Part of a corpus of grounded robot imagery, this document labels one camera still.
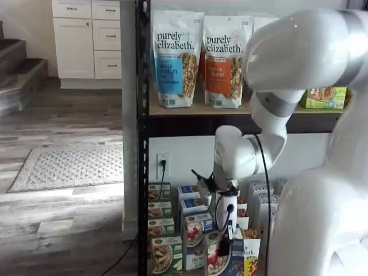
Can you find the black metal shelving rack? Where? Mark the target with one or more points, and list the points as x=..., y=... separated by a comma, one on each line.
x=143, y=115

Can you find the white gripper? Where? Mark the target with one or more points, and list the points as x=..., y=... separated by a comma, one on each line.
x=234, y=218

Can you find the white drawer cabinet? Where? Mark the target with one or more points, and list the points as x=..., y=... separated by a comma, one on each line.
x=74, y=46

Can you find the blue and white oatmeal box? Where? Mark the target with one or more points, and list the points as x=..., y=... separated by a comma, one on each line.
x=214, y=264
x=197, y=247
x=191, y=205
x=187, y=192

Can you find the orange label granola bag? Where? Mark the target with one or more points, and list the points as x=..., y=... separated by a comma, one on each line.
x=218, y=74

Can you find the wooden shelf board with bags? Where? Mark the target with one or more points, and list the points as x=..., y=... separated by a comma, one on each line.
x=198, y=109

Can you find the blue label granola bag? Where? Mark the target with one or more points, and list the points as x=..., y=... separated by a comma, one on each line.
x=169, y=74

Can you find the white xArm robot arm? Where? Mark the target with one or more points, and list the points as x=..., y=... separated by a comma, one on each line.
x=316, y=215

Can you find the grey patterned rug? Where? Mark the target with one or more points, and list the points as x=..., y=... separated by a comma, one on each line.
x=72, y=166

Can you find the white patterned top box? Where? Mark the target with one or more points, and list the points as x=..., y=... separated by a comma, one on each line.
x=260, y=187
x=281, y=184
x=263, y=198

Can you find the green oatmeal box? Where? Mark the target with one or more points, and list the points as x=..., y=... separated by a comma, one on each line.
x=166, y=256
x=161, y=227
x=158, y=192
x=159, y=210

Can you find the white wall outlet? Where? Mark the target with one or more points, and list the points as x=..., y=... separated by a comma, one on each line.
x=166, y=172

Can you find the dark wooden staircase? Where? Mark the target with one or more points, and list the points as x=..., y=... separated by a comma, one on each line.
x=17, y=72

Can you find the yellow label granola box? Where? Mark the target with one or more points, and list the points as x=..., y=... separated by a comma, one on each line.
x=242, y=201
x=251, y=263
x=243, y=221

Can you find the white granola pouch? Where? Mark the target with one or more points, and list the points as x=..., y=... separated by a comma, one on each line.
x=153, y=72

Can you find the green Bobo's oat bites box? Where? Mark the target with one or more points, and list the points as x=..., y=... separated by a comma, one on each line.
x=325, y=99

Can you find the red label granola bag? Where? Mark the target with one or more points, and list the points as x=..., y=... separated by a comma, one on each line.
x=263, y=23

